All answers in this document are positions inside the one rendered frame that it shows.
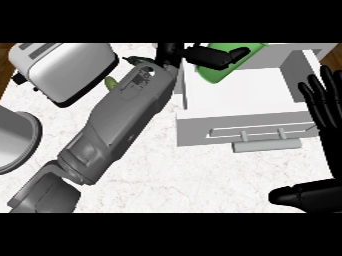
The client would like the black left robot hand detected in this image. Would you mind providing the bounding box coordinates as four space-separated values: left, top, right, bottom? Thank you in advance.
154 42 252 72

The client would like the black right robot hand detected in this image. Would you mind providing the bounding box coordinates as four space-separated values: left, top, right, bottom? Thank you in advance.
266 64 342 214

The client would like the green cup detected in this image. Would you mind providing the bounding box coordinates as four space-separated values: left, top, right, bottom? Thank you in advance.
194 42 269 85

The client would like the white open drawer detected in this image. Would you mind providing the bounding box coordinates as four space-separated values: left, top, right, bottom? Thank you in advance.
173 58 324 148

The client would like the dark green bottle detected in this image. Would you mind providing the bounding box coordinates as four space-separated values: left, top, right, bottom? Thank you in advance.
122 56 156 66

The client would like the small green vegetable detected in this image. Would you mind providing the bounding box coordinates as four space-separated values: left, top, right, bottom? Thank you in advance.
103 76 119 92

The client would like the silver toaster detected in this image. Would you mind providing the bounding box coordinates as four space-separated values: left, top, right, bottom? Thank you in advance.
7 42 120 109

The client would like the grey metal pot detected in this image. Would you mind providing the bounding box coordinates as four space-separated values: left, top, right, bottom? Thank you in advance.
0 96 44 177

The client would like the grey drawer front with handle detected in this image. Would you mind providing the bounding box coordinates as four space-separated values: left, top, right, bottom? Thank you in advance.
175 110 323 154

